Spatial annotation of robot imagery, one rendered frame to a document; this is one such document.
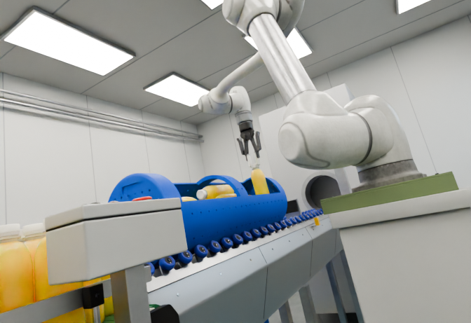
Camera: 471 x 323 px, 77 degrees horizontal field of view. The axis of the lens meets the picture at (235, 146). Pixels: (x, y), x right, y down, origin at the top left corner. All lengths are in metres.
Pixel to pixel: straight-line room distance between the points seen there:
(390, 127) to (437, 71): 5.15
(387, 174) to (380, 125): 0.13
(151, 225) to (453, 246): 0.66
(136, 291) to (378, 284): 0.58
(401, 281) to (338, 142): 0.36
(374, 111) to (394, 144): 0.11
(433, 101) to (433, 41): 1.03
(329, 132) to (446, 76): 5.33
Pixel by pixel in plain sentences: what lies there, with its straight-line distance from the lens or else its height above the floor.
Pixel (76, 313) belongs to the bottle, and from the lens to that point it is 0.63.
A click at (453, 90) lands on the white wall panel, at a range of 5.99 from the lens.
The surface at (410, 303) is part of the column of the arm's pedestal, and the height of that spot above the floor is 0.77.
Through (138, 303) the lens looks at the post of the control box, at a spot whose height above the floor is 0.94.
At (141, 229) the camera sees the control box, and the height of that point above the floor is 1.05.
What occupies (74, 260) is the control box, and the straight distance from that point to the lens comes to 0.49.
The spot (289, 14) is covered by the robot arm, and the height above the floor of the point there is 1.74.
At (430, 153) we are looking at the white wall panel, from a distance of 5.79.
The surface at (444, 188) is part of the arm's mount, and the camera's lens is 0.84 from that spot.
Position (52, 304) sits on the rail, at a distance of 0.59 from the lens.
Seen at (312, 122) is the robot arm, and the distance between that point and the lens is 0.77.
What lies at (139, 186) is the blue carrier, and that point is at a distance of 0.95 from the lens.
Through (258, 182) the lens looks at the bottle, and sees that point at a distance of 1.51.
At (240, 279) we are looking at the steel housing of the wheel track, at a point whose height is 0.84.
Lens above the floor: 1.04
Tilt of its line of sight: 13 degrees up
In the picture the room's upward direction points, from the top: 12 degrees counter-clockwise
